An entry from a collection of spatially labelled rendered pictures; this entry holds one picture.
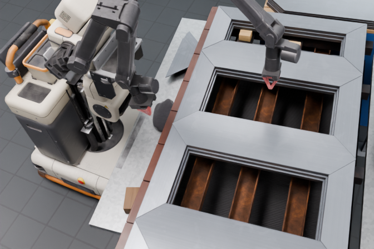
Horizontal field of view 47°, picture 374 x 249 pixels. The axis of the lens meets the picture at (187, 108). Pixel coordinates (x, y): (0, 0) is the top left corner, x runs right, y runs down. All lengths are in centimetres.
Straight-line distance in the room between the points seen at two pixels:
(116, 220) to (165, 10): 224
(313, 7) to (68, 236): 185
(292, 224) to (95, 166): 118
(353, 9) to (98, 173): 160
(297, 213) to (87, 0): 116
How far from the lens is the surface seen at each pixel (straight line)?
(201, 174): 190
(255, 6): 160
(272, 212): 197
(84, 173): 250
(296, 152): 176
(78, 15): 168
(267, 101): 212
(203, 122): 183
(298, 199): 186
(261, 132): 180
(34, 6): 415
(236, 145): 176
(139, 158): 198
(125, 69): 156
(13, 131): 322
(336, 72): 204
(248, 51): 209
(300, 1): 240
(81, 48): 153
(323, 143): 180
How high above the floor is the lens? 235
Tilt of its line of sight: 52 degrees down
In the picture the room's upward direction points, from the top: 9 degrees counter-clockwise
